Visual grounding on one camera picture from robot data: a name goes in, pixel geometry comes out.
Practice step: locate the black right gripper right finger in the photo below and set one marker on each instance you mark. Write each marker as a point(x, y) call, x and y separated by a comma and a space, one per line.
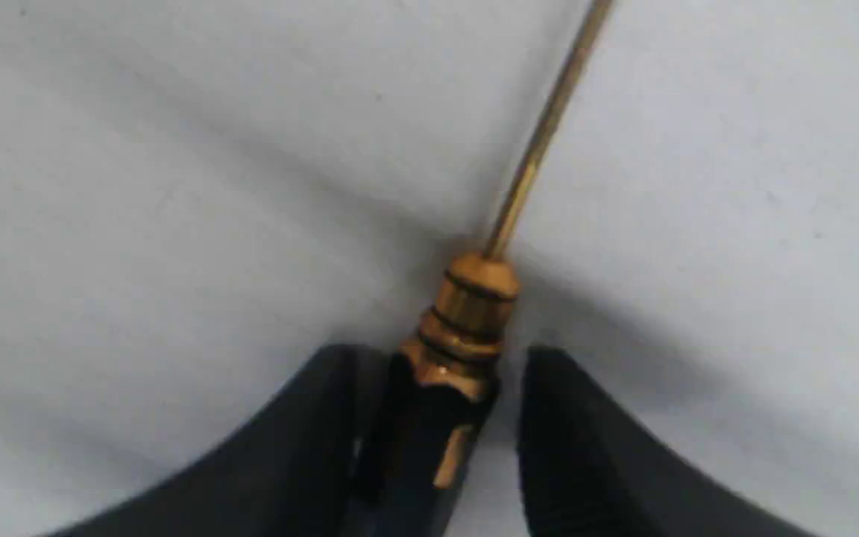
point(588, 468)

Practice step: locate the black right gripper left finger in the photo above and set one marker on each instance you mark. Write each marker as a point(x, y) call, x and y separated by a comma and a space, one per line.
point(286, 472)

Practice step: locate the black gold precision screwdriver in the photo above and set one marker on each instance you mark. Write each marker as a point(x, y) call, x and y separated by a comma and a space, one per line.
point(443, 381)

